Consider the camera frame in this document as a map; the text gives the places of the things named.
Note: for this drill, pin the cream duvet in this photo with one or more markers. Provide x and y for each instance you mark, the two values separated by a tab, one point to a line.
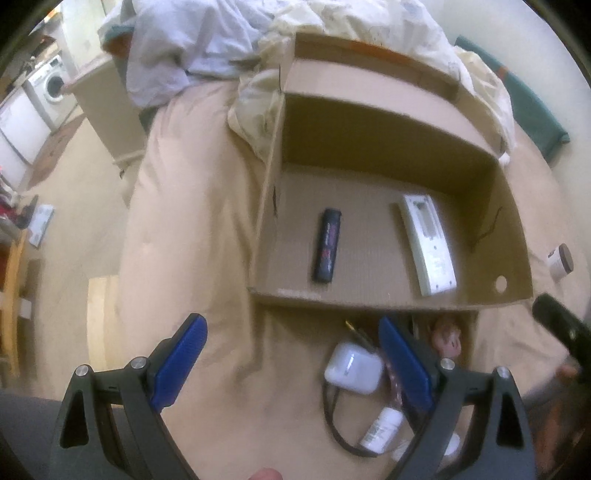
415	27

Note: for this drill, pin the small white bottle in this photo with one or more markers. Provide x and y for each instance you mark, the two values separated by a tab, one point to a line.
381	430

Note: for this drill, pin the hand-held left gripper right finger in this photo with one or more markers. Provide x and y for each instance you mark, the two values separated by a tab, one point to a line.
406	364

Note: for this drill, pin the white washing machine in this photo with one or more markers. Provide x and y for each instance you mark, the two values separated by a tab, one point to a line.
48	85

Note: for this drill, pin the beige bedside cabinet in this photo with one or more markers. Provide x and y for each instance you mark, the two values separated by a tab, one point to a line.
108	106

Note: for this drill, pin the white kitchen cabinet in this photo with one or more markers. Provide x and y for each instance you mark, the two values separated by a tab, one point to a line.
18	134

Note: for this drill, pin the brown floor mat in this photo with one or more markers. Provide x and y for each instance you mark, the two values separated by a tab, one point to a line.
53	152

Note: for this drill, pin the wooden chair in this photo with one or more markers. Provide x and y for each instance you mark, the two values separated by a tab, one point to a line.
11	295

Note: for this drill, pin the green pillow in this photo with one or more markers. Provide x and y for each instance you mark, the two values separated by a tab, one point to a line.
521	97

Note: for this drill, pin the black shoe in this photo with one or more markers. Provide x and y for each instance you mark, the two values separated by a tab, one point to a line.
27	212

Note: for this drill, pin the pink packet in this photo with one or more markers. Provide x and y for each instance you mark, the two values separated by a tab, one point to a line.
445	337

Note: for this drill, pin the person's left hand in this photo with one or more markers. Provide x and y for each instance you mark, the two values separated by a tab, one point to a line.
264	474

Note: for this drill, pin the white earbuds case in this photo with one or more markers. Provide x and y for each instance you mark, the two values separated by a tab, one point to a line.
353	367

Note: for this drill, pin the black pen with gold tip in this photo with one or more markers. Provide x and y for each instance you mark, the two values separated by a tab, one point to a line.
356	331

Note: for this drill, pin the white remote control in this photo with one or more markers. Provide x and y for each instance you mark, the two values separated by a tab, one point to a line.
429	244

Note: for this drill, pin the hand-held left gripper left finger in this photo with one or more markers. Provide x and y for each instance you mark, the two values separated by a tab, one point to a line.
178	364

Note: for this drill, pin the black tube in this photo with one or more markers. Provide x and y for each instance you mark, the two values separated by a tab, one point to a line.
328	244

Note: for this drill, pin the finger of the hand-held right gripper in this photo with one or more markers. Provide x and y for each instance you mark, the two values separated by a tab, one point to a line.
558	321

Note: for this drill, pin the white paper sheet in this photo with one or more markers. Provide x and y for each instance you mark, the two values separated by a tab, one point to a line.
40	226

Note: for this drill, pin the cardboard box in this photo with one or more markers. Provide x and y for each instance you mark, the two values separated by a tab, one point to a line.
369	240

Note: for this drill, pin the white jar with brown lid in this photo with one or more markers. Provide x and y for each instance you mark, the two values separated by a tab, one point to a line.
559	263

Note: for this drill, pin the white plastic piece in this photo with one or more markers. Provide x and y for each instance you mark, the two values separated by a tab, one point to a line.
452	443

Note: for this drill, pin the beige bed sheet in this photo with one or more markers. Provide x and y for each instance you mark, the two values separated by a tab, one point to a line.
194	230

